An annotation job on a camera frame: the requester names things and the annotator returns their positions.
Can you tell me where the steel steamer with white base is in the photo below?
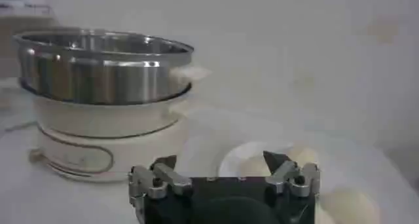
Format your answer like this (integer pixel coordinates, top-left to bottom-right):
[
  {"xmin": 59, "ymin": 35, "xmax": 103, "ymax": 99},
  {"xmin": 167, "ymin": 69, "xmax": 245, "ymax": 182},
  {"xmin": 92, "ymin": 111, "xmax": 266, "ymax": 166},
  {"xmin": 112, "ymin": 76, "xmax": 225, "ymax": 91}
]
[{"xmin": 12, "ymin": 28, "xmax": 212, "ymax": 183}]

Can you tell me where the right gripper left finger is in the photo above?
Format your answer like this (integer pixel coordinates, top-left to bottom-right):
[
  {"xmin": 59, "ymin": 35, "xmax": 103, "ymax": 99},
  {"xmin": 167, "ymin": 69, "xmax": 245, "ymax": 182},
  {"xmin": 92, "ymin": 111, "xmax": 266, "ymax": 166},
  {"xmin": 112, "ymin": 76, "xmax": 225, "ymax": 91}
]
[{"xmin": 128, "ymin": 155, "xmax": 193, "ymax": 200}]

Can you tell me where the white round plate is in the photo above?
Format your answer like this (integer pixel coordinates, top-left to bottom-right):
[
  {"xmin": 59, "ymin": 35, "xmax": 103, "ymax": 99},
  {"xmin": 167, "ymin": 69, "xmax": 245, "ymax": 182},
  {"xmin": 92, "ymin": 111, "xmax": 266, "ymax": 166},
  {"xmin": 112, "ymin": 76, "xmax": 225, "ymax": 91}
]
[{"xmin": 217, "ymin": 139, "xmax": 419, "ymax": 224}]

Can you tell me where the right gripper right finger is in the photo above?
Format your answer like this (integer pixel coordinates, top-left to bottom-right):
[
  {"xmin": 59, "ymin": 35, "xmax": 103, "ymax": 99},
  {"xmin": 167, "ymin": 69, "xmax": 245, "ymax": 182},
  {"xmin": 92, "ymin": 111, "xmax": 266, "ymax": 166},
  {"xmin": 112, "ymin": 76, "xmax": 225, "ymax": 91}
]
[{"xmin": 263, "ymin": 150, "xmax": 321, "ymax": 198}]

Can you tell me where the white steamed bun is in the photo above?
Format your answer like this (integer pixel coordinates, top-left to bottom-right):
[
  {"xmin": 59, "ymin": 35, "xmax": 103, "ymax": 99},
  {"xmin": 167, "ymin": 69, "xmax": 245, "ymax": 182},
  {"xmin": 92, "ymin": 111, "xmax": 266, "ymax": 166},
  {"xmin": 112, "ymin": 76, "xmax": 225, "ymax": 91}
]
[
  {"xmin": 287, "ymin": 145, "xmax": 321, "ymax": 167},
  {"xmin": 319, "ymin": 187, "xmax": 382, "ymax": 224}
]

